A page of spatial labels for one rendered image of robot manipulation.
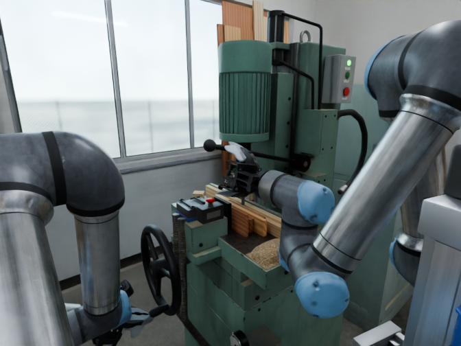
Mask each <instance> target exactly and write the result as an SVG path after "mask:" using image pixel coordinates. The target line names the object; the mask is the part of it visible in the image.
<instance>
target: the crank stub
mask: <svg viewBox="0 0 461 346"><path fill-rule="evenodd" d="M168 309H169V305H168V304H164V305H160V306H157V307H155V308H152V309H151V310H150V311H149V316H150V317H152V318H154V317H156V316H158V315H160V314H162V313H164V312H165V311H166V310H168Z"/></svg>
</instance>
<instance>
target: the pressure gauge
mask: <svg viewBox="0 0 461 346"><path fill-rule="evenodd" d="M229 343H230V346H235V345H238V346H249V342H248V339H247V337H246V335H245V334H244V333H243V332H242V331H241V330H237V331H236V332H233V333H232V334H230V335H229Z"/></svg>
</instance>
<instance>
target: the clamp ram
mask: <svg viewBox="0 0 461 346"><path fill-rule="evenodd" d="M214 199H215V201H214V202H216V201H217V202H219V203H222V204H223V205H224V216H226V217H227V218H228V228H231V203H230V202H228V201H226V200H224V199H222V198H220V197H218V196H214Z"/></svg>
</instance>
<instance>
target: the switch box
mask: <svg viewBox="0 0 461 346"><path fill-rule="evenodd" d="M347 60H350V61H351V64H350V65H349V66H347V64H346V62H347ZM355 61H356V57H355V56H347V55H342V54H337V55H332V56H325V62H324V78H323V87H322V103H333V104H337V103H351V99H352V92H353V80H354V73H355ZM345 67H350V70H347V69H345ZM347 71H348V72H349V73H350V76H349V78H348V79H346V78H345V73H346V72H347ZM344 80H349V81H348V82H344ZM346 87H348V88H349V89H350V93H349V95H347V96H345V95H344V89H345V88H346ZM342 97H347V100H343V99H342Z"/></svg>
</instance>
